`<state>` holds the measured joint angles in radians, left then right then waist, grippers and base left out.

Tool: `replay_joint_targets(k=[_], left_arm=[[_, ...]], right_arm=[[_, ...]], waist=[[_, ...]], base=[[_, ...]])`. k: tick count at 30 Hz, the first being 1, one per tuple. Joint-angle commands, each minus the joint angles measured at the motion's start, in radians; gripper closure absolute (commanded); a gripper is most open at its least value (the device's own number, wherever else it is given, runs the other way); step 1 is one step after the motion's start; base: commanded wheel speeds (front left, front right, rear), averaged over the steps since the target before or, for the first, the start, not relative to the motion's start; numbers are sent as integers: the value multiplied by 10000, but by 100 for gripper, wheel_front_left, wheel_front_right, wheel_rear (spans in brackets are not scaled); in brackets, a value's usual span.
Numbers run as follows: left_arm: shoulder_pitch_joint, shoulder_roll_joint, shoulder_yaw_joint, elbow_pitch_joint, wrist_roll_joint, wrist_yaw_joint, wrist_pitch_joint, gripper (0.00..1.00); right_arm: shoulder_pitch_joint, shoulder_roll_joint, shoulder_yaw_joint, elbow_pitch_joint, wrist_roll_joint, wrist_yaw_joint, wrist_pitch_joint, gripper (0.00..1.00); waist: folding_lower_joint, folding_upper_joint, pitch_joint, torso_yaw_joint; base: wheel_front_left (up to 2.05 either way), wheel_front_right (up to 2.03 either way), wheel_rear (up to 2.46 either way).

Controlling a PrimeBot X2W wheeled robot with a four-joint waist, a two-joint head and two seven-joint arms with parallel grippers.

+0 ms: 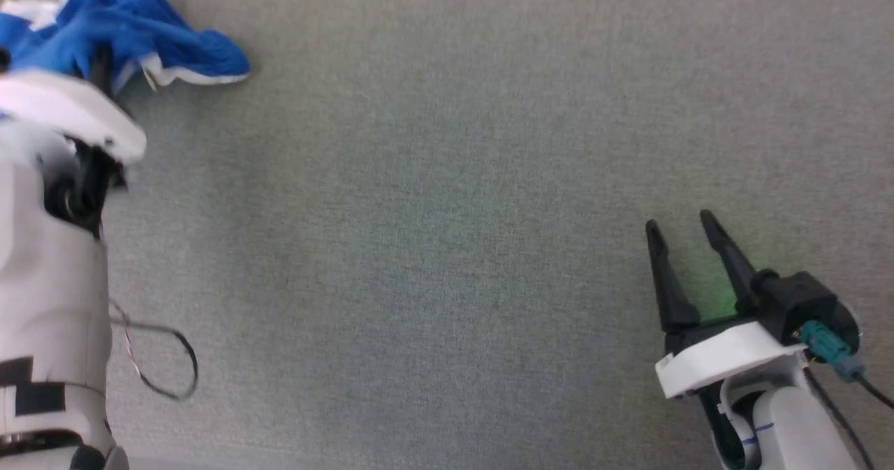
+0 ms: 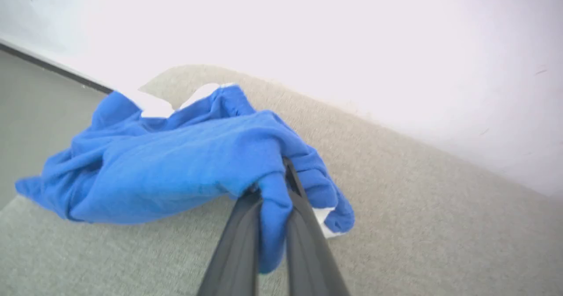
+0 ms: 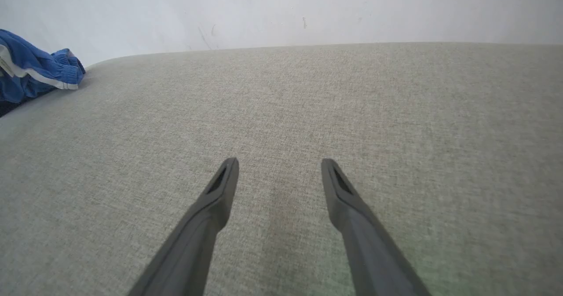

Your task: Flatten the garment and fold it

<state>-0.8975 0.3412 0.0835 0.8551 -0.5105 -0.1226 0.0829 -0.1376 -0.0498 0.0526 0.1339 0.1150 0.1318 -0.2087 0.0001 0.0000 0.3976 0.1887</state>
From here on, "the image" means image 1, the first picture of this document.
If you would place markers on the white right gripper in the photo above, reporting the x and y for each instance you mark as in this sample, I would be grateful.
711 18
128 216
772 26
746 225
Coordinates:
726 355

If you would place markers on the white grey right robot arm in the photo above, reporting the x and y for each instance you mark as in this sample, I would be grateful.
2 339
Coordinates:
782 428

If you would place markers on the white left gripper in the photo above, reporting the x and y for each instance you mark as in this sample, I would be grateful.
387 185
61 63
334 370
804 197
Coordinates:
63 107

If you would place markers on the blue and white garment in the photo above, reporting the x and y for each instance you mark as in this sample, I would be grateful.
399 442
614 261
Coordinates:
105 23

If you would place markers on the grey fabric sofa cushion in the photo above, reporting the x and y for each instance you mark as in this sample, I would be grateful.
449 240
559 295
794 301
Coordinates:
447 211

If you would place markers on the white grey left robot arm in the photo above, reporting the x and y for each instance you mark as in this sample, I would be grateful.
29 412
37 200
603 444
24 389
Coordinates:
49 281

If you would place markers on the teal right camera connector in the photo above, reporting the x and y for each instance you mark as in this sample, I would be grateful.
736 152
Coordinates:
827 348

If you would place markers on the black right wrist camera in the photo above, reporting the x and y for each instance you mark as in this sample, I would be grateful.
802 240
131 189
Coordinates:
803 302

